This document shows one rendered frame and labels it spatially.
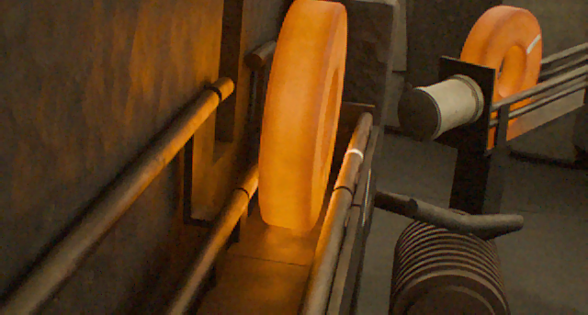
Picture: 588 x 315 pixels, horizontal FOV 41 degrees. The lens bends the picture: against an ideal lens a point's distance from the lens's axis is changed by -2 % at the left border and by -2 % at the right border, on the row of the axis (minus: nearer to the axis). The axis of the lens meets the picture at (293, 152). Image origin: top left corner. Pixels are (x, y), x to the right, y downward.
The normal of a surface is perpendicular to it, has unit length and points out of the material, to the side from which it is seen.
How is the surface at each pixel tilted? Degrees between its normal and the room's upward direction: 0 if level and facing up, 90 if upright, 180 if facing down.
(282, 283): 4
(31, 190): 90
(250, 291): 4
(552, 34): 90
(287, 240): 0
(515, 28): 90
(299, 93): 66
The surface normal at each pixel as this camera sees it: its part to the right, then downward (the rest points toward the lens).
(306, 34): -0.02, -0.58
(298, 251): 0.09, -0.95
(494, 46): 0.72, 0.27
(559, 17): -0.39, 0.24
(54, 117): 0.98, 0.14
